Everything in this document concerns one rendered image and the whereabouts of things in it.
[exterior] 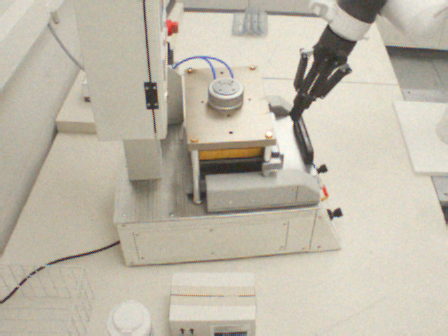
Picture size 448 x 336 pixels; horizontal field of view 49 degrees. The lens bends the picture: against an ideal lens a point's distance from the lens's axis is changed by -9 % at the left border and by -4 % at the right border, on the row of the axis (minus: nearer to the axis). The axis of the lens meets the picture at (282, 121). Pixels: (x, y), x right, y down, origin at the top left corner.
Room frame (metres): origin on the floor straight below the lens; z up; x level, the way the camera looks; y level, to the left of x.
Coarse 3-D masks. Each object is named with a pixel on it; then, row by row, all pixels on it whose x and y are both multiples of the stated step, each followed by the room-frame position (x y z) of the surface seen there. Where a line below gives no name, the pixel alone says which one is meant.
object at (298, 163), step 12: (276, 120) 1.02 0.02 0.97; (288, 120) 1.02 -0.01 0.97; (276, 132) 0.92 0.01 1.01; (288, 132) 0.97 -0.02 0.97; (288, 144) 0.93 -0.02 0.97; (300, 144) 0.93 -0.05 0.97; (288, 156) 0.89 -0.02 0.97; (300, 156) 0.89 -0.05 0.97; (288, 168) 0.85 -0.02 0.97; (300, 168) 0.85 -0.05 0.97; (312, 168) 0.85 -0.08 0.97; (192, 180) 0.78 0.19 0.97; (204, 180) 0.78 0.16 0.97; (192, 192) 0.77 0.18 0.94
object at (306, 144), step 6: (300, 120) 0.97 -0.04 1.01; (294, 126) 1.00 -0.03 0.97; (300, 126) 0.95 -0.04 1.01; (300, 132) 0.93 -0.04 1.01; (306, 132) 0.93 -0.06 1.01; (300, 138) 0.92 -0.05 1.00; (306, 138) 0.91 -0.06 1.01; (306, 144) 0.89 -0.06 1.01; (306, 150) 0.87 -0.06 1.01; (312, 150) 0.87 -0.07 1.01; (306, 156) 0.86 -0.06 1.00; (312, 156) 0.87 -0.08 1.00; (306, 162) 0.86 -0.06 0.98; (312, 162) 0.87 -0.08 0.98
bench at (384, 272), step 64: (192, 64) 1.57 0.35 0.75; (256, 64) 1.61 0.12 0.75; (384, 64) 1.70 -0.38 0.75; (320, 128) 1.27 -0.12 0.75; (384, 128) 1.30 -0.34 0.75; (64, 192) 0.88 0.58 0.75; (384, 192) 1.01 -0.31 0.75; (64, 256) 0.68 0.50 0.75; (256, 256) 0.75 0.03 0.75; (320, 256) 0.77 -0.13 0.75; (384, 256) 0.78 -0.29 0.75; (0, 320) 0.49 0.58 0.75; (256, 320) 0.57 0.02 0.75; (320, 320) 0.58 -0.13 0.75; (384, 320) 0.59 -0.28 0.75
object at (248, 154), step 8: (200, 152) 0.78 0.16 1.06; (208, 152) 0.78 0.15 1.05; (216, 152) 0.79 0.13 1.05; (224, 152) 0.79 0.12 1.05; (232, 152) 0.79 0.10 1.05; (240, 152) 0.80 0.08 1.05; (248, 152) 0.80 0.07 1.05; (256, 152) 0.81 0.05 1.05; (200, 160) 0.78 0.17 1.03; (208, 160) 0.78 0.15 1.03; (216, 160) 0.79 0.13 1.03; (224, 160) 0.79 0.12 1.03; (232, 160) 0.79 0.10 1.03; (240, 160) 0.80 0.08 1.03; (248, 160) 0.80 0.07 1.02; (256, 160) 0.81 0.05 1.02
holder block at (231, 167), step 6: (216, 168) 0.80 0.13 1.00; (222, 168) 0.80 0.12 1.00; (228, 168) 0.80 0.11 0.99; (234, 168) 0.80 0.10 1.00; (240, 168) 0.80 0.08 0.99; (246, 168) 0.81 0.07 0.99; (252, 168) 0.81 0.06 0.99; (258, 168) 0.81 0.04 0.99; (204, 174) 0.78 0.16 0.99; (210, 174) 0.79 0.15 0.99; (216, 174) 0.79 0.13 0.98
